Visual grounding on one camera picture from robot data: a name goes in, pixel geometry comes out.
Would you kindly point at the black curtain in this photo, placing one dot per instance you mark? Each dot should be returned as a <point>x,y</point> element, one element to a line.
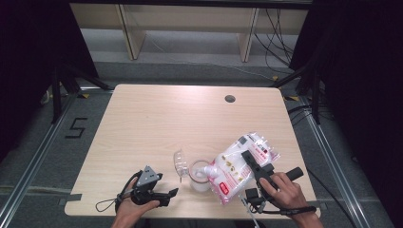
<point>31,63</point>
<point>364,79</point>

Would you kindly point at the red and white sugar pouch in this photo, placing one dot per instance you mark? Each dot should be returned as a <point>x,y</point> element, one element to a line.
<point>234,171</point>

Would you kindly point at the beige wooden shelf unit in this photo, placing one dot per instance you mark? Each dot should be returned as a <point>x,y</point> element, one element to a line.
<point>190,19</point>

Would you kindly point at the yellow and black tape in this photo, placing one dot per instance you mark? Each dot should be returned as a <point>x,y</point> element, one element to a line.
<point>291,98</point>
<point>84,95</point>

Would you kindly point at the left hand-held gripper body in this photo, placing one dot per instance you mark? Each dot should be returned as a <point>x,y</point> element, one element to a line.
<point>149,177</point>

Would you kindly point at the person's left hand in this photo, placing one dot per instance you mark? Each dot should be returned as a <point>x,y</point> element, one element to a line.
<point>130,211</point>

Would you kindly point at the grey tape strip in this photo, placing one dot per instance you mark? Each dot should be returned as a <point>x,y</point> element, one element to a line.
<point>71,199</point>

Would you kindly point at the clear hinged jar lid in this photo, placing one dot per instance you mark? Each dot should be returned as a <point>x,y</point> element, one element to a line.
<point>181,164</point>

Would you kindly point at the black metal stand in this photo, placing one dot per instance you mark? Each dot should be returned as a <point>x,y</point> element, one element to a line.
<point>57,95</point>
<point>315,95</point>

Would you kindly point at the aluminium floor rail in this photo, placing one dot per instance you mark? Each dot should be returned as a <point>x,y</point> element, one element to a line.
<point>34,158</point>
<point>329,158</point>

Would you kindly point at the clear glass jar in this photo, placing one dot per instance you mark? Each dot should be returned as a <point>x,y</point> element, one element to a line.
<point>199,179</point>

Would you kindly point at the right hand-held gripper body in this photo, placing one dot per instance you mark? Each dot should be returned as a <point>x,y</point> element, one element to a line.
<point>264,172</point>

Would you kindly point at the person's right hand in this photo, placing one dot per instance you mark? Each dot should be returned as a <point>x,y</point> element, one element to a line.
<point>283,193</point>

